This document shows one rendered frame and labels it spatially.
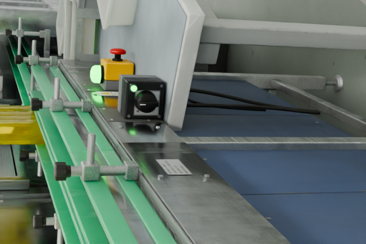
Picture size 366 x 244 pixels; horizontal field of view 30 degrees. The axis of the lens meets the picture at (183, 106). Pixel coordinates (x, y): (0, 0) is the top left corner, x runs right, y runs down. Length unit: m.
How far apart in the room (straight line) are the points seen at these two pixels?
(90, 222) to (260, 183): 0.28
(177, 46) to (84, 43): 0.84
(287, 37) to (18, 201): 0.83
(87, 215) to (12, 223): 0.58
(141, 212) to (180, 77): 0.45
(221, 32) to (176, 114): 0.19
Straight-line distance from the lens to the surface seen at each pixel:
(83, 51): 2.15
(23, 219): 1.72
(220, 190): 1.01
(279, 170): 1.21
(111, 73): 1.66
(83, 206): 1.17
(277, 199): 1.07
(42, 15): 2.94
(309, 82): 2.19
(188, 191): 1.00
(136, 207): 0.97
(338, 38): 1.48
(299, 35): 1.44
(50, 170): 1.66
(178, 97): 1.37
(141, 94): 1.37
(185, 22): 1.30
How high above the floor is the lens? 1.13
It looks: 17 degrees down
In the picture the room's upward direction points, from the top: 89 degrees counter-clockwise
